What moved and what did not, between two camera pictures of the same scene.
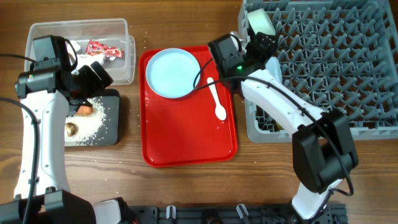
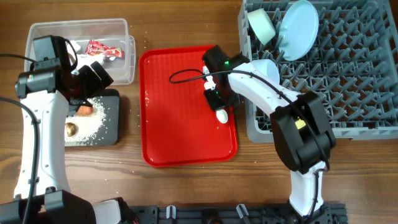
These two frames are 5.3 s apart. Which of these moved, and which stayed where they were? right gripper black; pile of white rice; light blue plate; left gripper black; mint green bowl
Moved: right gripper black; light blue plate
Stayed: mint green bowl; left gripper black; pile of white rice
